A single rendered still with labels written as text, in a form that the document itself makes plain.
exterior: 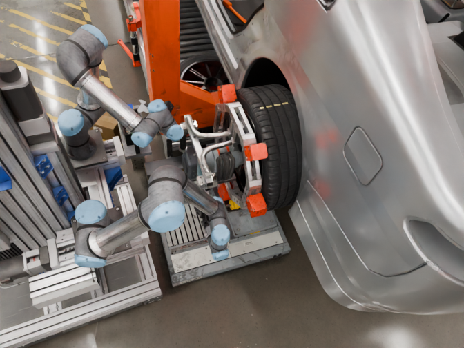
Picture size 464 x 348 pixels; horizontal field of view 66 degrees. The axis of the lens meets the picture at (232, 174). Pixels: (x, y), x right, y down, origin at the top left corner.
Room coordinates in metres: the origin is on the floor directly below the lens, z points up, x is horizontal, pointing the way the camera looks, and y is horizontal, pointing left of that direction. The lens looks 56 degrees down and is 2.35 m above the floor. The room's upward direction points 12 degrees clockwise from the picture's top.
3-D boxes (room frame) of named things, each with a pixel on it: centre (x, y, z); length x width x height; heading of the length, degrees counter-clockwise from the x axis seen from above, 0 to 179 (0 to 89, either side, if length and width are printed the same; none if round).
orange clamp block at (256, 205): (0.86, -0.15, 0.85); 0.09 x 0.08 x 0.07; 28
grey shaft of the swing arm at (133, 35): (2.52, 1.07, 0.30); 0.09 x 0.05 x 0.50; 28
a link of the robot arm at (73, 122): (0.99, 0.78, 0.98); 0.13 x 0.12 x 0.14; 167
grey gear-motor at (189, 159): (1.46, 0.15, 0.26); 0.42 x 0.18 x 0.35; 118
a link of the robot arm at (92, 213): (0.56, 0.52, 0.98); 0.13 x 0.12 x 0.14; 19
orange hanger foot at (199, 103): (1.66, 0.20, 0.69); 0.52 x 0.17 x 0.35; 118
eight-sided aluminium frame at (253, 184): (1.13, 0.01, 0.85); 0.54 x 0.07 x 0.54; 28
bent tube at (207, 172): (0.98, 0.07, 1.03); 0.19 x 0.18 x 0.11; 118
